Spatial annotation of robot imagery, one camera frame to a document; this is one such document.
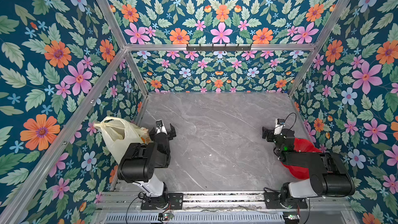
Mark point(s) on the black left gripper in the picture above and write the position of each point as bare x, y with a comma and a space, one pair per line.
163, 134

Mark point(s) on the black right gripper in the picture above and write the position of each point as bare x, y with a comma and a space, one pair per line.
275, 135

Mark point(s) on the cream plastic bag with fruit print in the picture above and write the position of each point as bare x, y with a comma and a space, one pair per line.
118, 134

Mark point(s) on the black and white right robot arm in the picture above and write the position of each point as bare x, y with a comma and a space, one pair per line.
318, 174

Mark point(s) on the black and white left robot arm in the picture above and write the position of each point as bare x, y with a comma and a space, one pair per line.
139, 162

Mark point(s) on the red flower-shaped plate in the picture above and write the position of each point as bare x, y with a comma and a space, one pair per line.
298, 160

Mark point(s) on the small green circuit board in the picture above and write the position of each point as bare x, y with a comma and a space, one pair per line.
165, 217

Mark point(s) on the right small circuit board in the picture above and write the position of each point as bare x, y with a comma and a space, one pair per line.
291, 218

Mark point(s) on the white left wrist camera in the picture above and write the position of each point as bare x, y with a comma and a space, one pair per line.
159, 125

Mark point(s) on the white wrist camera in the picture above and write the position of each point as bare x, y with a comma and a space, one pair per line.
159, 125
279, 125

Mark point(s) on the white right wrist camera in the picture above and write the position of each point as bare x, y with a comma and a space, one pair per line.
279, 125

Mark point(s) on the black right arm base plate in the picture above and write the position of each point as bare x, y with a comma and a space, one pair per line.
275, 200

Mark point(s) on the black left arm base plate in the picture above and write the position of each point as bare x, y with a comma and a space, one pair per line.
167, 201

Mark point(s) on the aluminium front frame rail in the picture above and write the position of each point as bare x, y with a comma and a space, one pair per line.
221, 200

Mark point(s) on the black hook rail on wall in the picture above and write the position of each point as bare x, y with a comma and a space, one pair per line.
218, 47

